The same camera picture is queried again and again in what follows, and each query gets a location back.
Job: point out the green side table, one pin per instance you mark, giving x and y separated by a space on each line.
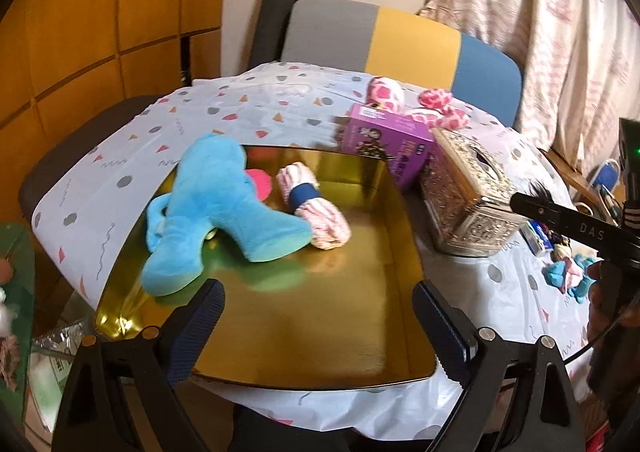
15 282

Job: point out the silver foil bag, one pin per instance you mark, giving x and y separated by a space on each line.
60 342

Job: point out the pink spotted plush toy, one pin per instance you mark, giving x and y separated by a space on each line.
385 91

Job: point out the wooden frame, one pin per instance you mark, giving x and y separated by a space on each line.
565 166

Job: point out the white patterned tablecloth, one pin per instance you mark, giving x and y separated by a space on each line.
150 131

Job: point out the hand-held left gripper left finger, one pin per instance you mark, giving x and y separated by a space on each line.
200 327

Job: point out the large blue plush toy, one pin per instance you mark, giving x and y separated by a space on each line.
220 192

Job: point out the small black-haired doll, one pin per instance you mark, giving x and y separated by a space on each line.
561 244

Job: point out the small blue box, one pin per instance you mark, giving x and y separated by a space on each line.
535 237

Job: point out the pink printed curtain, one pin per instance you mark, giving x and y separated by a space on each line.
550 31

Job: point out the person's right hand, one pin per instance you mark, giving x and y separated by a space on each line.
594 312

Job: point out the small blue pink plush toy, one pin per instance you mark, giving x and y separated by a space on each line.
555 277

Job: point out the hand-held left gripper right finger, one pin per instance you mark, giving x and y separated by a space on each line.
442 332

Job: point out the grey yellow blue chair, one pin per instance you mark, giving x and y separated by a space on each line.
415 41

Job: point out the silver ornate tissue box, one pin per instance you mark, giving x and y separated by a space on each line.
465 202

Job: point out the purple cardboard box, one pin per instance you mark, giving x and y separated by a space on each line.
385 131

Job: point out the pink striped towel roll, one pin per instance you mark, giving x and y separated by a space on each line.
325 227

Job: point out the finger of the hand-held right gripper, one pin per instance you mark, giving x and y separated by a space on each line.
575 229

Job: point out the blue slipper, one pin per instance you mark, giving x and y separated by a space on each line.
605 176

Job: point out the black rolled mat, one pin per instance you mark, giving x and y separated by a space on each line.
275 16

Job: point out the gold metal tray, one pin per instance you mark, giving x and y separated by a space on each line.
300 307

